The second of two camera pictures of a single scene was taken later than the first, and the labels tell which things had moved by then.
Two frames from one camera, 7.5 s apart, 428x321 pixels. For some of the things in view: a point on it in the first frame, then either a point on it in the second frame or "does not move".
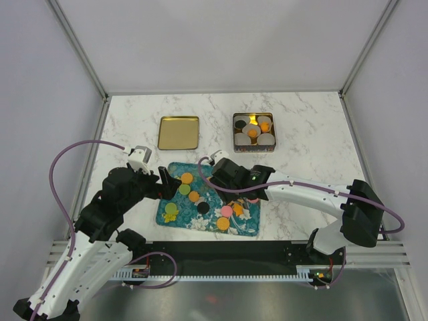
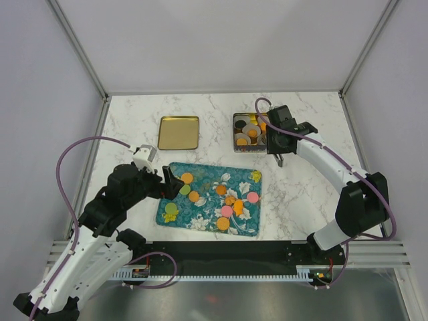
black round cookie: x=240 y=124 does not move
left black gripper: x=166 y=190 does not move
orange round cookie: x=252 y=133 does not move
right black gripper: x=225 y=196 to x=273 y=149
